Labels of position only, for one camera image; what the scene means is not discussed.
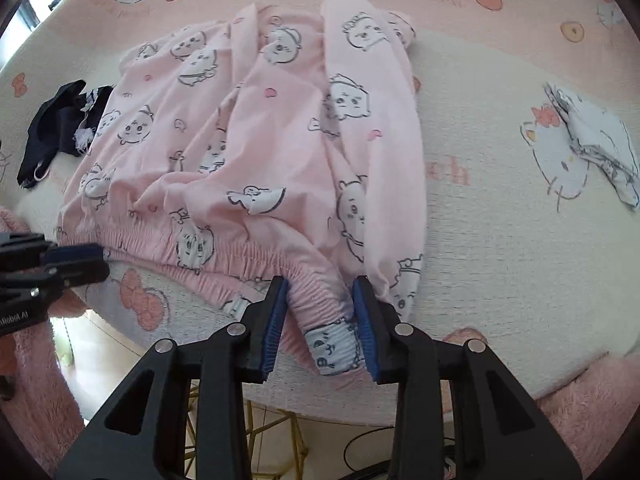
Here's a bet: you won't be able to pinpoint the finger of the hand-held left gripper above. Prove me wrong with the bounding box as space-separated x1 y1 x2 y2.
0 232 105 274
0 260 111 304

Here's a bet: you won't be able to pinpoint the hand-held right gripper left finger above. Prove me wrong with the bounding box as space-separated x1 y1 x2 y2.
52 276 291 480

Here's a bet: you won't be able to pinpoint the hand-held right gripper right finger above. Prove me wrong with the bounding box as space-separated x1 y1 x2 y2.
351 276 583 480

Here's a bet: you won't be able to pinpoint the pink printed pajama pants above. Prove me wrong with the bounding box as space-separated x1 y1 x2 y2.
56 0 428 377

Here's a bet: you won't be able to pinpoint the navy blue cloth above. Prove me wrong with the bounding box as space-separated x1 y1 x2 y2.
16 80 115 190

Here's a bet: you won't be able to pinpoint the pink cartoon cat printed blanket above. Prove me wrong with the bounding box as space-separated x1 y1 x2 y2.
0 0 640 413

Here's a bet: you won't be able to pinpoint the pink fuzzy rug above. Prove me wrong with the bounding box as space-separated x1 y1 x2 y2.
0 205 640 471

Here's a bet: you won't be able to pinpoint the white printed folded cloth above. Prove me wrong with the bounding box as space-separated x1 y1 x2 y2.
544 81 640 210

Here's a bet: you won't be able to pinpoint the gold wire stand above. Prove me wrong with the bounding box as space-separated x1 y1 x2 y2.
190 385 321 480

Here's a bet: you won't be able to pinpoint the black cable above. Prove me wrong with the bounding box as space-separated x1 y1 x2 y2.
342 426 401 480

